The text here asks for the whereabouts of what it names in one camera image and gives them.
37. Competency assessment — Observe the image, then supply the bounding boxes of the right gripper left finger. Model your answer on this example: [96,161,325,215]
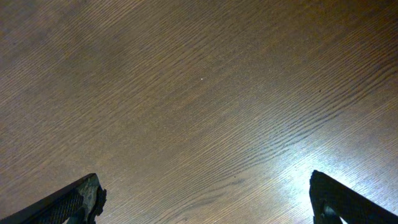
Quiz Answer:
[1,173,107,224]

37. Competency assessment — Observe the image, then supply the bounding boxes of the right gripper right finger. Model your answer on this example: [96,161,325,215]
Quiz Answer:
[309,170,397,224]

